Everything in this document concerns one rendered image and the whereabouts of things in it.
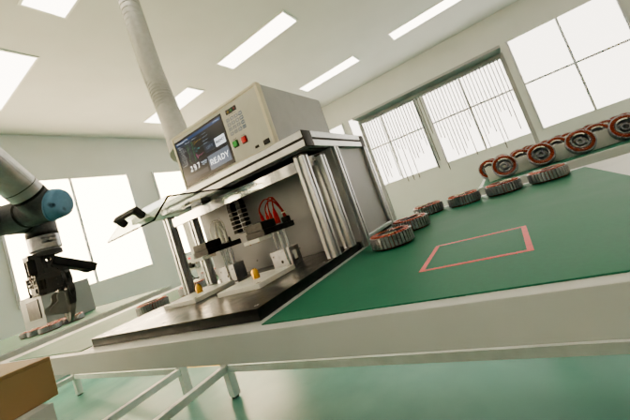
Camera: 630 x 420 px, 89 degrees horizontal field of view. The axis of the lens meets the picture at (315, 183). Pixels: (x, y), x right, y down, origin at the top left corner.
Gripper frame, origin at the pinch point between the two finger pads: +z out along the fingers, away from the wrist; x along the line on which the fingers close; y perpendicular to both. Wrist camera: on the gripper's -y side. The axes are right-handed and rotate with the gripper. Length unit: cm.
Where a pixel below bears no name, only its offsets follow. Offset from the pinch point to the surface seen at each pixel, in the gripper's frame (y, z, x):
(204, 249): -25.9, -5.8, 29.9
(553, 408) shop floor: -85, 83, 102
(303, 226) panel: -46, -3, 55
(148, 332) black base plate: 0.8, 7.8, 36.3
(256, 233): -25, -5, 53
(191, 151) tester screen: -34, -40, 28
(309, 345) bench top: 6, 12, 83
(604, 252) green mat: -2, 8, 120
